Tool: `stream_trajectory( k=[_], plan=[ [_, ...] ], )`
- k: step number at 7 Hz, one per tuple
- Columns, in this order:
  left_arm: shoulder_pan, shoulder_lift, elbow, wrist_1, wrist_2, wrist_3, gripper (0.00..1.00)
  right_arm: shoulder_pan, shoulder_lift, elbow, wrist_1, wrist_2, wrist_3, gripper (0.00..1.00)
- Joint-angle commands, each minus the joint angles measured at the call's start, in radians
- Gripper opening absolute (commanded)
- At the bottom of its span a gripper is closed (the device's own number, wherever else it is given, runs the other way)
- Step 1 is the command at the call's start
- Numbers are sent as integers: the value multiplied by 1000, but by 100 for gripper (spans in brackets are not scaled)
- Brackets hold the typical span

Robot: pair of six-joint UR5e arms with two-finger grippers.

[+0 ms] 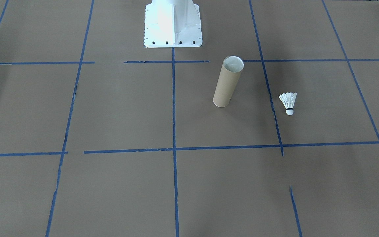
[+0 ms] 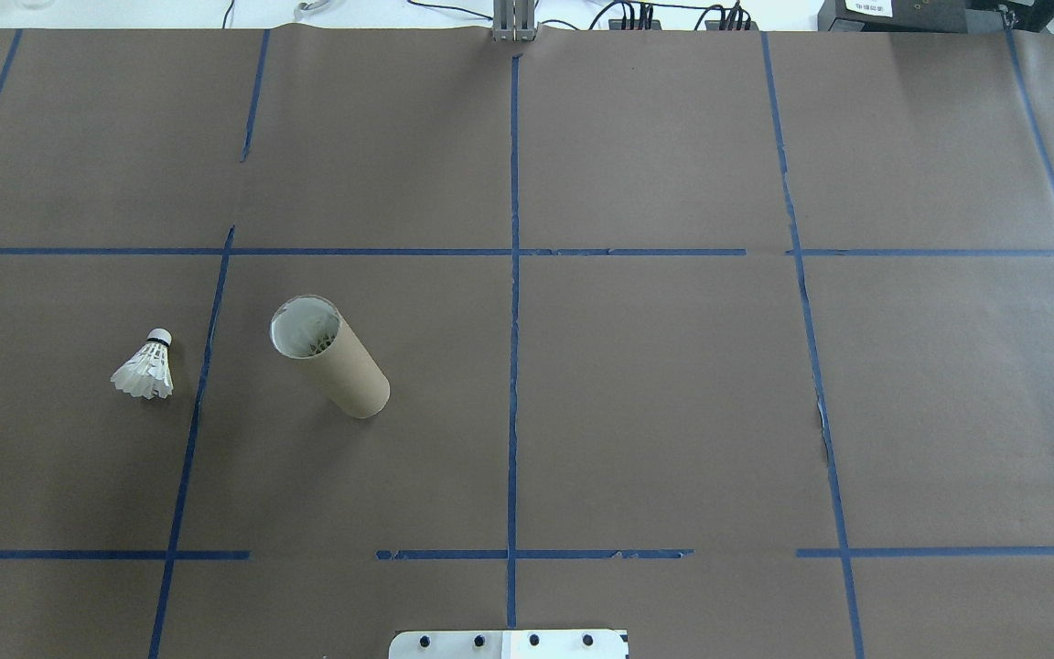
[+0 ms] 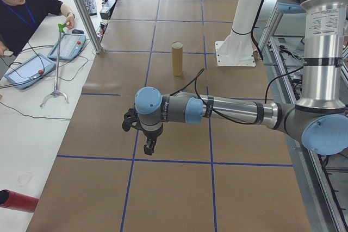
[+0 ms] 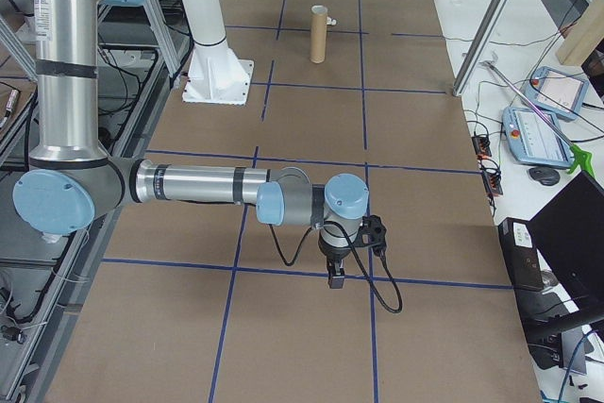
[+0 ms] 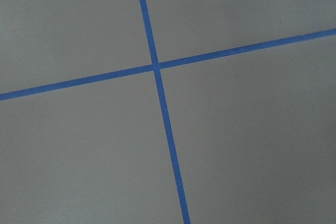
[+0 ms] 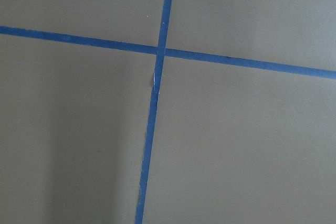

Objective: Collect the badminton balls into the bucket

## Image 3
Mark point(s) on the red cylindrical tube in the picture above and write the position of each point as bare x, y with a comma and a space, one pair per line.
21, 201

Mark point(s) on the dark computer mouse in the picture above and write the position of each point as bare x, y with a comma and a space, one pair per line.
78, 31

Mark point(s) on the V-shaped metal bar frame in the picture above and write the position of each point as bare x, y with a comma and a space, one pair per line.
320, 180

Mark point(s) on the person in black shirt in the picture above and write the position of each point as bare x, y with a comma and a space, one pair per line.
21, 12

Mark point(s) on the white pedestal with base plate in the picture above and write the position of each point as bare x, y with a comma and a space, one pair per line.
244, 6

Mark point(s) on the white side desk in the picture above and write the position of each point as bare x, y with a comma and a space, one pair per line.
27, 139

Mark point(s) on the dark equipment box with label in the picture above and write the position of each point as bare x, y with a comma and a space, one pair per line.
107, 9

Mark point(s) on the blue-edged teach pendant tablet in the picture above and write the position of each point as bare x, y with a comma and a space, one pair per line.
69, 46
27, 70

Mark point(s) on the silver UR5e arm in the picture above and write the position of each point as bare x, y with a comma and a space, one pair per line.
320, 52

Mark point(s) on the aluminium extrusion post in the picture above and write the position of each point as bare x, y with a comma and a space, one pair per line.
81, 6

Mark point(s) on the brown cardboard tube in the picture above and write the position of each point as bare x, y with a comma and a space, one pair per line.
177, 61

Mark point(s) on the black computer keyboard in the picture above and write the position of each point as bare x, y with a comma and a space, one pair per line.
89, 2

